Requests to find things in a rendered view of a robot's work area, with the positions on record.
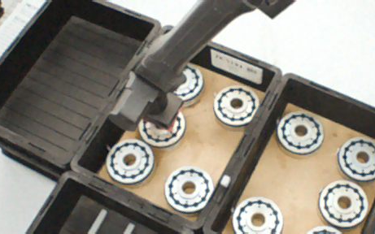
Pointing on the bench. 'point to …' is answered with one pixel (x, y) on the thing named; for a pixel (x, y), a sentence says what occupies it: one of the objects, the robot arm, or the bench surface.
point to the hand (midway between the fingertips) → (160, 123)
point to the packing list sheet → (8, 32)
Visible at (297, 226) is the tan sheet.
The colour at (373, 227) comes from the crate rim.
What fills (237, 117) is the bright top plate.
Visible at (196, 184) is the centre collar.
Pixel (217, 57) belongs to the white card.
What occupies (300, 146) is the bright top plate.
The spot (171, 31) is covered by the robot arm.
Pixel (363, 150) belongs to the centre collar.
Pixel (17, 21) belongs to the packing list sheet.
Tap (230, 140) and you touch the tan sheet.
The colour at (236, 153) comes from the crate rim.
